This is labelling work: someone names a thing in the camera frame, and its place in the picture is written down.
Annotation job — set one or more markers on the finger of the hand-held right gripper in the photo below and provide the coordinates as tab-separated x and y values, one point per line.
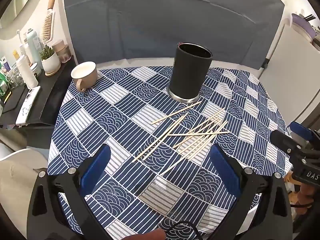
285	140
302	130

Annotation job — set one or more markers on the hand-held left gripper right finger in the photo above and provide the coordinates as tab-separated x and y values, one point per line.
225	167

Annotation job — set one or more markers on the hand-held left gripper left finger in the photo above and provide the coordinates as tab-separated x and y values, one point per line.
96	167

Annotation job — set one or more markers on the group of wooden chopsticks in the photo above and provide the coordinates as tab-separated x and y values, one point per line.
195	135

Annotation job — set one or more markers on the black cylindrical utensil holder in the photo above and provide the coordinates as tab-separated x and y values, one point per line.
190	72

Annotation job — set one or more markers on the person's right hand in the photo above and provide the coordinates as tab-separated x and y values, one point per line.
306	192

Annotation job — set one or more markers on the blue white patterned tablecloth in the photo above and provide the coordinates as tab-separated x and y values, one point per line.
125	120

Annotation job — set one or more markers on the white cabinet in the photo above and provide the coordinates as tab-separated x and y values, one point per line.
290	75

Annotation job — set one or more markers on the black backdrop clip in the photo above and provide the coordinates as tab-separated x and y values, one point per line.
265	63

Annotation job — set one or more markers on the white chair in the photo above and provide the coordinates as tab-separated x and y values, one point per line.
17	180

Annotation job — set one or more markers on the phone in white case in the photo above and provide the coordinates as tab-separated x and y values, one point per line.
28	105

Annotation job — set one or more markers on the beige ceramic cup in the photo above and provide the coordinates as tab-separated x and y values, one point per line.
83	75

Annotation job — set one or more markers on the purple colander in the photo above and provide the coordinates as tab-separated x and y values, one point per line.
303	28

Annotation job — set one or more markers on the black flat pad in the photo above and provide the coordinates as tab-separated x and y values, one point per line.
15	100

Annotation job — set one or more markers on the black chopsticks in colander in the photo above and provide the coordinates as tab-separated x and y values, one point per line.
309	18

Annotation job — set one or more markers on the small plant in white pot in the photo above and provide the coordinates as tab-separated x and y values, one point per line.
50	63

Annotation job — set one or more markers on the small white round jar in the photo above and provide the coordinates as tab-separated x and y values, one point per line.
36	70

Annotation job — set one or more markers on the white cylindrical bottle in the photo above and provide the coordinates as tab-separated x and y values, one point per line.
27	72

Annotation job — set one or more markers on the clear glass jars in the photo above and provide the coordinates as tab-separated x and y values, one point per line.
15	80

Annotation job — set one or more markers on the pink cosmetic jar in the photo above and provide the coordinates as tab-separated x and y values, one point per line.
62	52

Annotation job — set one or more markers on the green snack packets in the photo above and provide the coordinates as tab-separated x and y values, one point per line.
3	80

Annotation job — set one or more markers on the pale blue spray bottle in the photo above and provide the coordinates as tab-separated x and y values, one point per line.
33	45

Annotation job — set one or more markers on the wooden paddle hairbrush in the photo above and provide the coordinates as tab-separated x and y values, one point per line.
48	27

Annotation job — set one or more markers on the grey backdrop cloth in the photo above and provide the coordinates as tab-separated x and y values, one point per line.
162	25

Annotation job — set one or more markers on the oval wall mirror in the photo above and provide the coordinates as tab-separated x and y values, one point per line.
15	7

